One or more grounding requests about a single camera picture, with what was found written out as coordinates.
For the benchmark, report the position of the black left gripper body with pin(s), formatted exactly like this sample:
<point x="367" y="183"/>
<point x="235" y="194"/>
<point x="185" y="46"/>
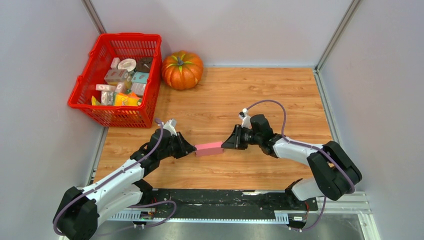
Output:
<point x="171" y="150"/>

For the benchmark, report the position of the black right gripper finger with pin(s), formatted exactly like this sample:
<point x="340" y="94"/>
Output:
<point x="234" y="141"/>
<point x="246" y="137"/>

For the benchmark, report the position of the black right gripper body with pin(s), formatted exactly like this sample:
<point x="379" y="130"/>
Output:
<point x="257" y="138"/>

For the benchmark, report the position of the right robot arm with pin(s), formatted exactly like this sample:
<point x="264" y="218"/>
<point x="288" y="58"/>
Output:
<point x="333" y="172"/>

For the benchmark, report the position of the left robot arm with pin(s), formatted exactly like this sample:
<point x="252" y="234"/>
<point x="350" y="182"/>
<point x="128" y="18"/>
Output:
<point x="82" y="210"/>

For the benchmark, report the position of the pale pink box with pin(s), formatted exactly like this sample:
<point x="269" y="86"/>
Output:
<point x="138" y="89"/>

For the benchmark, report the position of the teal small box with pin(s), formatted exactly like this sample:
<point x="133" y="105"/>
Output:
<point x="140" y="77"/>

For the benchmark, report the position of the grey pink carton box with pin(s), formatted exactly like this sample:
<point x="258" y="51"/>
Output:
<point x="115" y="76"/>

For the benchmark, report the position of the pink white small box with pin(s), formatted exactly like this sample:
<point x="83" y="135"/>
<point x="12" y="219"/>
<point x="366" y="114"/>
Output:
<point x="105" y="88"/>

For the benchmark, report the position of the yellow orange snack pack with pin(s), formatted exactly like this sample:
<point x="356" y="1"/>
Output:
<point x="131" y="99"/>

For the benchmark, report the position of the orange pumpkin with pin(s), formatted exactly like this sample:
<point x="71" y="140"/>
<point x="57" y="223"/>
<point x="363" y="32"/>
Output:
<point x="182" y="70"/>

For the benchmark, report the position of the brown round item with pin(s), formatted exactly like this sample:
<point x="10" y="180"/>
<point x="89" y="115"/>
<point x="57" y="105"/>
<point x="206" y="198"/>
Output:
<point x="144" y="65"/>

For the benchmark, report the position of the red plastic shopping basket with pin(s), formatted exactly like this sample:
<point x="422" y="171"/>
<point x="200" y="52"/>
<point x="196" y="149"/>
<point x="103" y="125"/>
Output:
<point x="119" y="45"/>

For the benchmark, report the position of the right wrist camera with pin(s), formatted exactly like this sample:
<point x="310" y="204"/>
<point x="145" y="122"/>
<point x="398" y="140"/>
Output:
<point x="245" y="118"/>

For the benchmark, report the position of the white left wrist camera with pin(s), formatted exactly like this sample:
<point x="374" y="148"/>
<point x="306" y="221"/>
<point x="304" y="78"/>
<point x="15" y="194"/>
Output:
<point x="170" y="126"/>

